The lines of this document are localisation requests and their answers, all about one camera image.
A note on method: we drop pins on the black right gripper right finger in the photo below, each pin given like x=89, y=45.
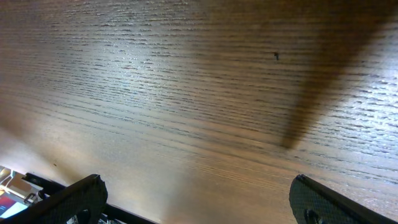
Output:
x=313, y=203

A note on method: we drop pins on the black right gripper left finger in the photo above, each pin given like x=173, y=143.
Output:
x=85, y=199

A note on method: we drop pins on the colourful items beyond table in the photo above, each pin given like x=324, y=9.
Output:
x=17, y=194

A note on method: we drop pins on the black metal table-edge rail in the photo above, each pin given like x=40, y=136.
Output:
x=112, y=212

